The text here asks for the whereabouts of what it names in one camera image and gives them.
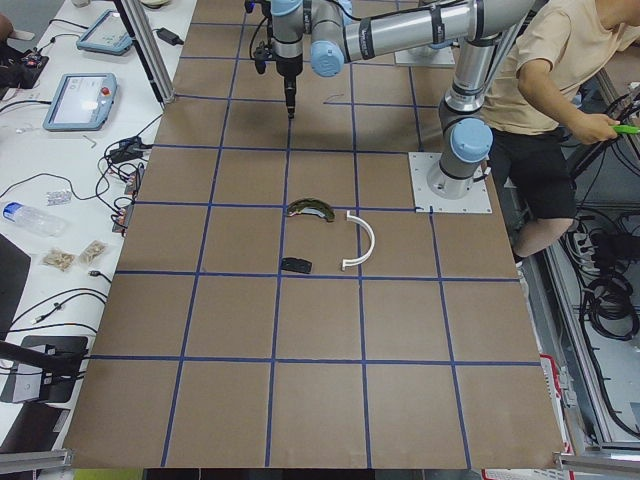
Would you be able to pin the near teach pendant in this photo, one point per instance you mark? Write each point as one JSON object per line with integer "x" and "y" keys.
{"x": 82, "y": 102}

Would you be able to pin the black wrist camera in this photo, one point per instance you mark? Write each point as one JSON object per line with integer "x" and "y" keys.
{"x": 262, "y": 55}

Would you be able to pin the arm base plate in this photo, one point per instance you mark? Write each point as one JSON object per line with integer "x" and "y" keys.
{"x": 480, "y": 197}
{"x": 426, "y": 56}

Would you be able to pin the teach pendant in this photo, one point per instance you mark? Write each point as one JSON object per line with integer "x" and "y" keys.
{"x": 82, "y": 102}
{"x": 106, "y": 35}

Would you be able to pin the black brake pad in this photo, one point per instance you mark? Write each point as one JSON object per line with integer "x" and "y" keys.
{"x": 296, "y": 265}

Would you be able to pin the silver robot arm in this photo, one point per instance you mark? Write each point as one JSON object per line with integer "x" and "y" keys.
{"x": 483, "y": 29}

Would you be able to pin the plastic water bottle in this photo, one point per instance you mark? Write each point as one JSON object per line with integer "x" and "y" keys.
{"x": 33, "y": 220}

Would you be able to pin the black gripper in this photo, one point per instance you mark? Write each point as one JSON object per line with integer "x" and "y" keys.
{"x": 288, "y": 74}

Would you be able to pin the black monitor stand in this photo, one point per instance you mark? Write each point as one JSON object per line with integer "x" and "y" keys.
{"x": 44, "y": 369}

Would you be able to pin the far teach pendant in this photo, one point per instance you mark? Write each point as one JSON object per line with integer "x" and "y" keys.
{"x": 106, "y": 35}

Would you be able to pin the green brake shoe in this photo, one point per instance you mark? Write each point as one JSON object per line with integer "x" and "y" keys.
{"x": 311, "y": 206}

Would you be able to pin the aluminium frame post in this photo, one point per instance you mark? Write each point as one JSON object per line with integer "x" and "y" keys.
{"x": 140, "y": 31}

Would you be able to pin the black power adapter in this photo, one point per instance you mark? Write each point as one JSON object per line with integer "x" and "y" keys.
{"x": 128, "y": 150}

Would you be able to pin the person in beige shirt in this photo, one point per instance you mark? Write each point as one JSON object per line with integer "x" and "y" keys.
{"x": 565, "y": 44}

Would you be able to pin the white curved plastic part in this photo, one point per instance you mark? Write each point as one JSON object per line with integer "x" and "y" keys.
{"x": 365, "y": 249}

